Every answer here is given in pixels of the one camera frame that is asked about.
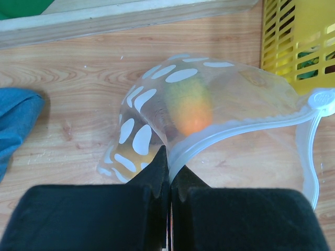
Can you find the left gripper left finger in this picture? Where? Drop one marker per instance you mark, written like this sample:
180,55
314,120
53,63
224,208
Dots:
132,216

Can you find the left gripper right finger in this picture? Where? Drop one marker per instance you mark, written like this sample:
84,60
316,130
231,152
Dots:
206,218

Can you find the clear polka dot zip bag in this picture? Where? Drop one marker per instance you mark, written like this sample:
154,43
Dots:
262,133

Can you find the orange mango toy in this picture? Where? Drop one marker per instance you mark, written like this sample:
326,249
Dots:
189,104

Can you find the red apple toy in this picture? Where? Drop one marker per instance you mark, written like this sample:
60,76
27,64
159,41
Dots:
163,127

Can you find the blue crumpled cloth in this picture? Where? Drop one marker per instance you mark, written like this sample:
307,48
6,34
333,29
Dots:
20,109

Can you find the yellow plastic basket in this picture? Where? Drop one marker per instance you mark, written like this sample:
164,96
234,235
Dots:
298,42

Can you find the wooden clothes rack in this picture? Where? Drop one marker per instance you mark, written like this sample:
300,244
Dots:
59,20

